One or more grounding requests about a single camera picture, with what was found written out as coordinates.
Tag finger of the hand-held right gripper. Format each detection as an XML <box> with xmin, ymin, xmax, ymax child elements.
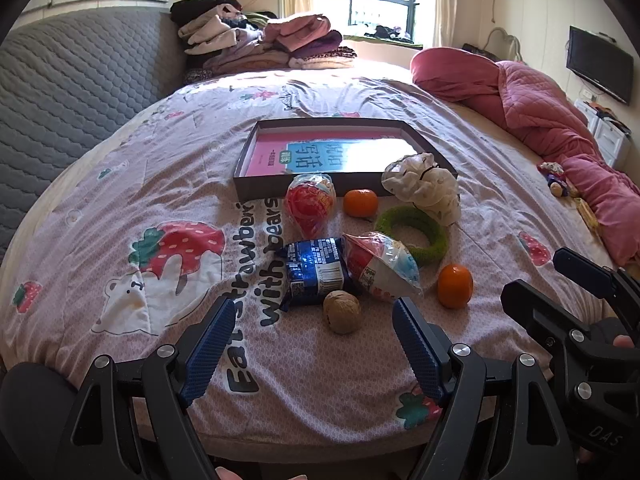
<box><xmin>552</xmin><ymin>246</ymin><xmax>640</xmax><ymax>307</ymax></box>
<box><xmin>501</xmin><ymin>279</ymin><xmax>601</xmax><ymax>357</ymax></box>

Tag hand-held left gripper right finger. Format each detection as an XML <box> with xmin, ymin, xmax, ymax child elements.
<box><xmin>391</xmin><ymin>296</ymin><xmax>581</xmax><ymax>480</ymax></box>

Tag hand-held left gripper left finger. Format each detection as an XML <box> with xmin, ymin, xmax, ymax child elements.
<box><xmin>55</xmin><ymin>297</ymin><xmax>238</xmax><ymax>480</ymax></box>

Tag tangerine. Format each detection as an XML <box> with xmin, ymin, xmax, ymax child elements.
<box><xmin>342</xmin><ymin>189</ymin><xmax>379</xmax><ymax>218</ymax></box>
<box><xmin>437</xmin><ymin>263</ymin><xmax>474</xmax><ymax>309</ymax></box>

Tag walnut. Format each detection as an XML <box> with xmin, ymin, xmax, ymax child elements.
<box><xmin>322</xmin><ymin>290</ymin><xmax>362</xmax><ymax>335</ymax></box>

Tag red and blue toy egg packet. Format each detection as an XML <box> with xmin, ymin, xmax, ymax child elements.
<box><xmin>342</xmin><ymin>231</ymin><xmax>423</xmax><ymax>303</ymax></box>

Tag blue snack packet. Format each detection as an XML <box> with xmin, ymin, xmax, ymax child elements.
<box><xmin>277</xmin><ymin>237</ymin><xmax>353</xmax><ymax>312</ymax></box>

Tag green fuzzy ring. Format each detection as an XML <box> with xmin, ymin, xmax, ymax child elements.
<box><xmin>375</xmin><ymin>205</ymin><xmax>447</xmax><ymax>267</ymax></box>

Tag beige fabric drawstring pouch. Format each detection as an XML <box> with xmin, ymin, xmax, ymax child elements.
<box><xmin>381</xmin><ymin>152</ymin><xmax>461</xmax><ymax>226</ymax></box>

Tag shallow cardboard box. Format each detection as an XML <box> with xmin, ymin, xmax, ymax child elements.
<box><xmin>233</xmin><ymin>118</ymin><xmax>459</xmax><ymax>202</ymax></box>

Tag yellow packet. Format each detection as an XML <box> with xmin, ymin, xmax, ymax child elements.
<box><xmin>572</xmin><ymin>197</ymin><xmax>601</xmax><ymax>233</ymax></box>

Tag red quilted blanket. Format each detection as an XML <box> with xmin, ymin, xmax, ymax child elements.
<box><xmin>465</xmin><ymin>102</ymin><xmax>618</xmax><ymax>266</ymax></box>

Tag white drawer cabinet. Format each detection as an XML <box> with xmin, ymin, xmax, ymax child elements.
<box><xmin>575</xmin><ymin>99</ymin><xmax>632</xmax><ymax>168</ymax></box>

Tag pink quilted blanket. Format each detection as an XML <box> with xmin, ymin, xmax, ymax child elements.
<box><xmin>465</xmin><ymin>60</ymin><xmax>640</xmax><ymax>268</ymax></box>

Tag pink strawberry printed bedsheet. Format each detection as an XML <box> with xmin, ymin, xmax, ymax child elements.
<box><xmin>0</xmin><ymin>67</ymin><xmax>616</xmax><ymax>453</ymax></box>

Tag pink and blue book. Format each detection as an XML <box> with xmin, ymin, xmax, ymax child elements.
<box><xmin>245</xmin><ymin>127</ymin><xmax>421</xmax><ymax>176</ymax></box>

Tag black television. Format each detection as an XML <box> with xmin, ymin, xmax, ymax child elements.
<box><xmin>566</xmin><ymin>25</ymin><xmax>635</xmax><ymax>106</ymax></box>

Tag pink pillow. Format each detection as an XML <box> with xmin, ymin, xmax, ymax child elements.
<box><xmin>410</xmin><ymin>47</ymin><xmax>505</xmax><ymax>111</ymax></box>

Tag dark patterned bag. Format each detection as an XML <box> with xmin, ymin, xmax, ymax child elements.
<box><xmin>462</xmin><ymin>42</ymin><xmax>496</xmax><ymax>61</ymax></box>

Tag grey quilted headboard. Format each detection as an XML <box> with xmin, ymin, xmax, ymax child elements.
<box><xmin>0</xmin><ymin>9</ymin><xmax>188</xmax><ymax>261</ymax></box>

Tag dark clothes on windowsill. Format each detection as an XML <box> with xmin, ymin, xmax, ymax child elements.
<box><xmin>365</xmin><ymin>25</ymin><xmax>413</xmax><ymax>43</ymax></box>

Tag green window seat mat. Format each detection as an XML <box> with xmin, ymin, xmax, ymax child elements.
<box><xmin>342</xmin><ymin>35</ymin><xmax>426</xmax><ymax>52</ymax></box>

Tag pile of folded clothes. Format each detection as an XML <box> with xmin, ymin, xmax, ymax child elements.
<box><xmin>170</xmin><ymin>0</ymin><xmax>358</xmax><ymax>72</ymax></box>

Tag white heart-shaped frame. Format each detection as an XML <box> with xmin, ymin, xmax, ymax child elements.
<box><xmin>487</xmin><ymin>27</ymin><xmax>523</xmax><ymax>61</ymax></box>

